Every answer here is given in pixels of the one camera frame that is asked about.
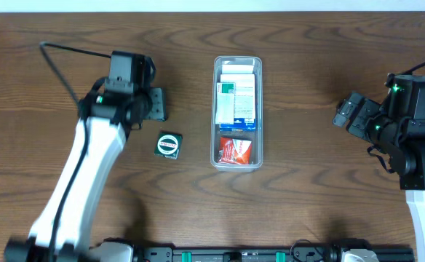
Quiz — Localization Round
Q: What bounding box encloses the small green white box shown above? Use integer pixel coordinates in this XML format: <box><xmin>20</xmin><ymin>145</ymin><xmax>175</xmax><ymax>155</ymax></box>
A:
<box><xmin>215</xmin><ymin>82</ymin><xmax>235</xmax><ymax>124</ymax></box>

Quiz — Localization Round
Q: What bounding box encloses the green Zam-Buk box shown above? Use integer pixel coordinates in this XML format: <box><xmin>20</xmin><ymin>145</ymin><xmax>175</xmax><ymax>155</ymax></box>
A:
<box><xmin>154</xmin><ymin>132</ymin><xmax>183</xmax><ymax>159</ymax></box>

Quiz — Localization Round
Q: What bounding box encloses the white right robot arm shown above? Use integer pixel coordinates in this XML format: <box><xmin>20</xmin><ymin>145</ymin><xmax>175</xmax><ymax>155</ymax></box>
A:
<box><xmin>333</xmin><ymin>88</ymin><xmax>425</xmax><ymax>261</ymax></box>

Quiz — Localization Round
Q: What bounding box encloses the red Panadol box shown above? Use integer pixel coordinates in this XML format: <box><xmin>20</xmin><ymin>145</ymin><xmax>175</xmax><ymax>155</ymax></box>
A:
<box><xmin>218</xmin><ymin>137</ymin><xmax>252</xmax><ymax>164</ymax></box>

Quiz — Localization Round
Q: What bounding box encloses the black mounting rail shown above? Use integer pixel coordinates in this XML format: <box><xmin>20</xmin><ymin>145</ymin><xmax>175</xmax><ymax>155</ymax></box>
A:
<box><xmin>88</xmin><ymin>238</ymin><xmax>416</xmax><ymax>262</ymax></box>

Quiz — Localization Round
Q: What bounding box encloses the clear plastic container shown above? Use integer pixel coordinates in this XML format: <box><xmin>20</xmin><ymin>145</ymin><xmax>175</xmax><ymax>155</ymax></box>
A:
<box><xmin>210</xmin><ymin>56</ymin><xmax>263</xmax><ymax>172</ymax></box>

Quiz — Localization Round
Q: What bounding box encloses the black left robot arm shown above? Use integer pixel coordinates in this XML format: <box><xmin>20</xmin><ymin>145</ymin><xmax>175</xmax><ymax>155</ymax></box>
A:
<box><xmin>4</xmin><ymin>90</ymin><xmax>145</xmax><ymax>261</ymax></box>

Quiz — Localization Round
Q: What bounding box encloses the blue white medicine box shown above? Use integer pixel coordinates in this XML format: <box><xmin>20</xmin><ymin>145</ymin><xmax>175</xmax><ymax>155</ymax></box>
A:
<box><xmin>218</xmin><ymin>74</ymin><xmax>256</xmax><ymax>132</ymax></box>

